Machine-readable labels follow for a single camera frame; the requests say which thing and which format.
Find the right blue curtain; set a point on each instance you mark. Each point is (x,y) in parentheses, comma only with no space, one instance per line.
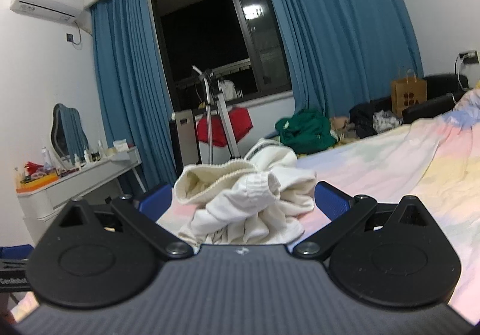
(341,53)

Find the wall power socket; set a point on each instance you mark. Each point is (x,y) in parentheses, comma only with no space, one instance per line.
(469,57)

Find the wavy frame vanity mirror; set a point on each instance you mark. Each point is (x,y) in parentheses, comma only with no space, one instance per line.
(67,135)

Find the white dressing table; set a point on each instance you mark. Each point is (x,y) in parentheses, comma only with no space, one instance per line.
(96,182)

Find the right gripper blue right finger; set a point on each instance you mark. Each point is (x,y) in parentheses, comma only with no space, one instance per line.
(345,213)

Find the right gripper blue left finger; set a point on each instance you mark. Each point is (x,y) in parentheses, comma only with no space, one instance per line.
(139,216)

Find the blue curtain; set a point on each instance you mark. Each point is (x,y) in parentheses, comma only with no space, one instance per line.
(133,94)
(341,53)

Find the black sofa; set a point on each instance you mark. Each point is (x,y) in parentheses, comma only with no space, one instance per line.
(375,117)

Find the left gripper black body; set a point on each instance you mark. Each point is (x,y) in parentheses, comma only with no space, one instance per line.
(14,283)

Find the pastel multicolour bed sheet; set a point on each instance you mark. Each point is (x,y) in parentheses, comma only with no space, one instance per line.
(411,268)

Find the dark window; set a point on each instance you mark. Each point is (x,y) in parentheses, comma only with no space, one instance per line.
(238,40)

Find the white knit garment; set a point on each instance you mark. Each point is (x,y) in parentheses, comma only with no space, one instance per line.
(255,200)

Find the left blue curtain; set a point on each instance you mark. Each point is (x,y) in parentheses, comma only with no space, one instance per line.
(133,94)

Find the orange box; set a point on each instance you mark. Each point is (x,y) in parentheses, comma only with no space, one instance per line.
(32,185)

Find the green garment pile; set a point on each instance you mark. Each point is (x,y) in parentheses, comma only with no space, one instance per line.
(306,132)

